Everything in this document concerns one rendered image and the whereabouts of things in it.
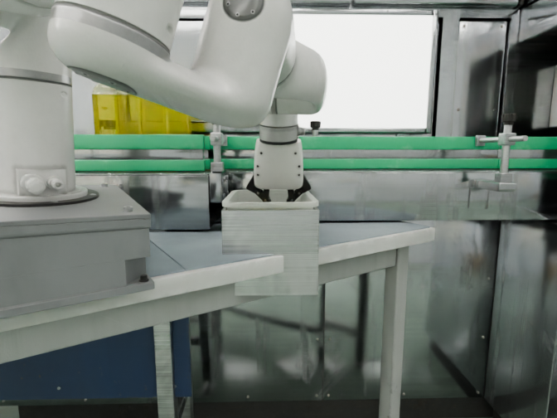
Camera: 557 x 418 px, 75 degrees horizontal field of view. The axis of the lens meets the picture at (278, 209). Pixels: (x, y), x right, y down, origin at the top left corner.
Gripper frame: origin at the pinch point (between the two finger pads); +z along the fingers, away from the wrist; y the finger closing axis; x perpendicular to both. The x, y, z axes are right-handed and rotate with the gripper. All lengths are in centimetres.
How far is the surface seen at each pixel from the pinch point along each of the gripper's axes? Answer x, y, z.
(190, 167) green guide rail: -5.8, 19.8, -7.6
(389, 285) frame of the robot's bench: -4.2, -27.5, 22.5
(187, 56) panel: -39, 26, -30
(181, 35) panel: -40, 28, -35
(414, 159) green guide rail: -17.6, -34.0, -6.1
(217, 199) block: -2.5, 13.5, -1.2
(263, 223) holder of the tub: 14.9, 2.5, -3.9
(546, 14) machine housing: -37, -69, -40
